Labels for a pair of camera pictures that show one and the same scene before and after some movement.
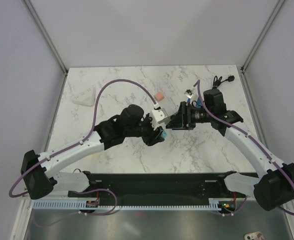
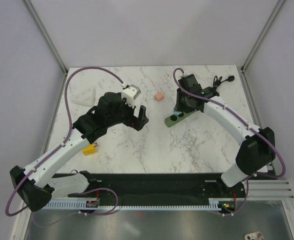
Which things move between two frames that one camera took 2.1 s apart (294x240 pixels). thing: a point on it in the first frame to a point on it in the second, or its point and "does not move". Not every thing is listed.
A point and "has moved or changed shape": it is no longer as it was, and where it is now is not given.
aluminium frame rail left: [48, 41] does not move
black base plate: [107, 187] does not move
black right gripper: [182, 120] to [179, 106]
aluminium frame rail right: [245, 84] does not move
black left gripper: [151, 139] to [137, 123]
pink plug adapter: [159, 96] does not move
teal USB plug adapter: [164, 134] has moved or changed shape
